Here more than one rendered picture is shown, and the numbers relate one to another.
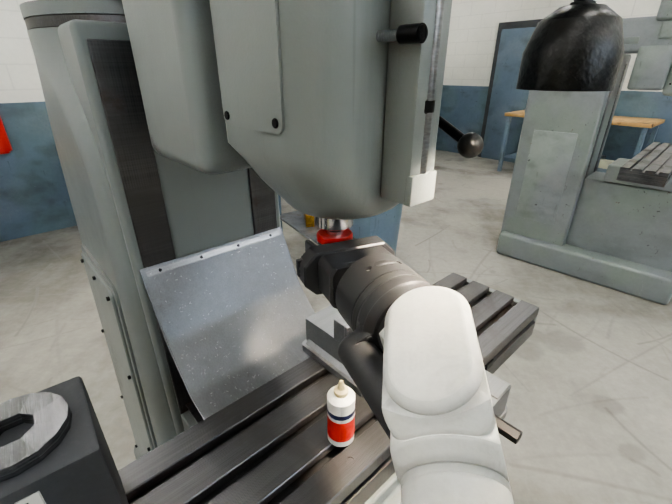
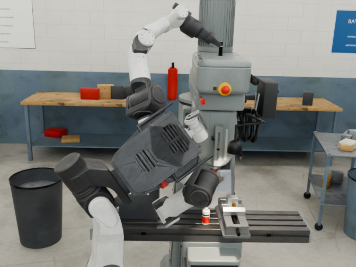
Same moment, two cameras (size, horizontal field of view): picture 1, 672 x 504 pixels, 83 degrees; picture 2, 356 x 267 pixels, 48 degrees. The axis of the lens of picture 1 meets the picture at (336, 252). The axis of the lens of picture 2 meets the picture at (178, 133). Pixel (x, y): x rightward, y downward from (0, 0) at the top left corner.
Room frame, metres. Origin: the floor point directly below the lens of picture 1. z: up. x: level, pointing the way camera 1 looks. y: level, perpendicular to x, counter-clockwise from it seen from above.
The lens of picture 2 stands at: (-1.23, -1.19, 2.08)
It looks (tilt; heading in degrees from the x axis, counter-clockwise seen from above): 17 degrees down; 41
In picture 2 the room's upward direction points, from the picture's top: 2 degrees clockwise
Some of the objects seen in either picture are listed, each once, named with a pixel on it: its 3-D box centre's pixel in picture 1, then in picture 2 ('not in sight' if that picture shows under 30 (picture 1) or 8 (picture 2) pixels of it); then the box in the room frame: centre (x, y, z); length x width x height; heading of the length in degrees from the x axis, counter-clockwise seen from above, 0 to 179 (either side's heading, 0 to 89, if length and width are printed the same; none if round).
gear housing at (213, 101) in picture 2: not in sight; (217, 94); (0.49, 0.03, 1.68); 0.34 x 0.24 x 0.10; 42
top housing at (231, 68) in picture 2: not in sight; (219, 70); (0.47, 0.01, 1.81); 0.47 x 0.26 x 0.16; 42
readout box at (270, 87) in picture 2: not in sight; (267, 97); (0.90, -0.04, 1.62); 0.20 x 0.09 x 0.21; 42
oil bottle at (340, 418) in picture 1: (341, 409); (205, 214); (0.39, -0.01, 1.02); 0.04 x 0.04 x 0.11
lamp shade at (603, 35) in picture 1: (572, 47); (234, 146); (0.35, -0.19, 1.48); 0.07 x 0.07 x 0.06
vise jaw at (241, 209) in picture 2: not in sight; (233, 209); (0.49, -0.12, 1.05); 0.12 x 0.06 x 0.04; 133
